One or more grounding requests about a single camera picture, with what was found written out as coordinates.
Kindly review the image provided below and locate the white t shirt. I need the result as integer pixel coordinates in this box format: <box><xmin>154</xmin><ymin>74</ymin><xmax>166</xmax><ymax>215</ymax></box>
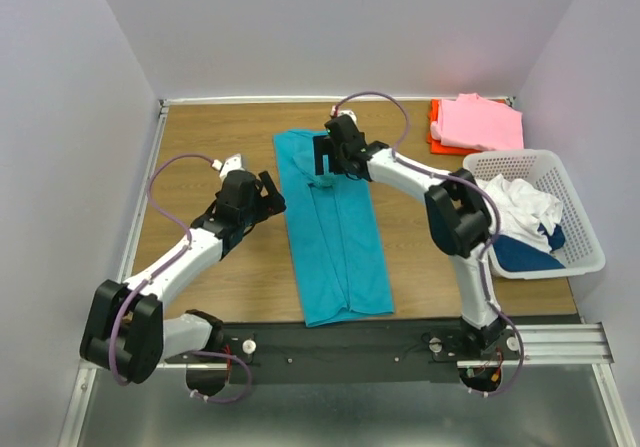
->
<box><xmin>477</xmin><ymin>174</ymin><xmax>564</xmax><ymax>254</ymax></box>

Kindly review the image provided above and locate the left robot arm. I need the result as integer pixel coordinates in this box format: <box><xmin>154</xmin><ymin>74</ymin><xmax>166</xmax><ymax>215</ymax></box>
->
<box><xmin>79</xmin><ymin>170</ymin><xmax>286</xmax><ymax>384</ymax></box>

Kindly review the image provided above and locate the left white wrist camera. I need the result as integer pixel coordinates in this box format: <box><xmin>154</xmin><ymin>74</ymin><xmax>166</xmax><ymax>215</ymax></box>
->
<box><xmin>211</xmin><ymin>153</ymin><xmax>246</xmax><ymax>181</ymax></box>

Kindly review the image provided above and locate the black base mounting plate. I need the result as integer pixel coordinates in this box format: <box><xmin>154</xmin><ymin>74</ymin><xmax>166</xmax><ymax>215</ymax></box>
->
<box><xmin>185</xmin><ymin>316</ymin><xmax>521</xmax><ymax>393</ymax></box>

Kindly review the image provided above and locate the aluminium frame rail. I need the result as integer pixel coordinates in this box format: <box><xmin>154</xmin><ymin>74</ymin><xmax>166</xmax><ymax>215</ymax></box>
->
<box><xmin>518</xmin><ymin>324</ymin><xmax>613</xmax><ymax>365</ymax></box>

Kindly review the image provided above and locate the white plastic laundry basket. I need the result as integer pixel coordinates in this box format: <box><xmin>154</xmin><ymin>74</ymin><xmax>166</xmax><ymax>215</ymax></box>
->
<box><xmin>463</xmin><ymin>149</ymin><xmax>605</xmax><ymax>280</ymax></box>

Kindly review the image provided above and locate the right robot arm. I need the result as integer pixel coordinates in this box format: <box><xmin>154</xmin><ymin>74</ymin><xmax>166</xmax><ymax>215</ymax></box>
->
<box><xmin>313</xmin><ymin>114</ymin><xmax>506</xmax><ymax>359</ymax></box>

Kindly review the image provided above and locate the orange folded t shirt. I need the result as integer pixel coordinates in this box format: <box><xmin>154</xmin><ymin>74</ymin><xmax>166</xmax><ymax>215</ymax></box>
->
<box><xmin>426</xmin><ymin>99</ymin><xmax>477</xmax><ymax>156</ymax></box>

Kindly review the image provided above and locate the teal t shirt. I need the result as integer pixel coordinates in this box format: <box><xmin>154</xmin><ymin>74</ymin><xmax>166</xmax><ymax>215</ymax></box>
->
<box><xmin>274</xmin><ymin>130</ymin><xmax>395</xmax><ymax>327</ymax></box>

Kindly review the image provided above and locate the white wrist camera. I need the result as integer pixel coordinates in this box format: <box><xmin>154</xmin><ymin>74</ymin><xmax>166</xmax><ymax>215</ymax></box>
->
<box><xmin>330</xmin><ymin>106</ymin><xmax>357</xmax><ymax>123</ymax></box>
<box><xmin>211</xmin><ymin>153</ymin><xmax>246</xmax><ymax>181</ymax></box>

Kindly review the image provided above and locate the pink folded t shirt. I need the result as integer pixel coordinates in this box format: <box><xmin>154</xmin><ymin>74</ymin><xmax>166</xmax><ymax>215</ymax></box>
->
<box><xmin>431</xmin><ymin>93</ymin><xmax>524</xmax><ymax>151</ymax></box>

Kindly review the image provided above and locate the dark blue t shirt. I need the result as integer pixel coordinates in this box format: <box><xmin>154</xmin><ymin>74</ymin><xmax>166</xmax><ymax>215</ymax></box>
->
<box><xmin>493</xmin><ymin>224</ymin><xmax>566</xmax><ymax>272</ymax></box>

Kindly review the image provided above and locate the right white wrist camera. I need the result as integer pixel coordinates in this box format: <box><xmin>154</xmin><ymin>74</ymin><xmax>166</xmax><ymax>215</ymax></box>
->
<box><xmin>330</xmin><ymin>106</ymin><xmax>357</xmax><ymax>123</ymax></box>

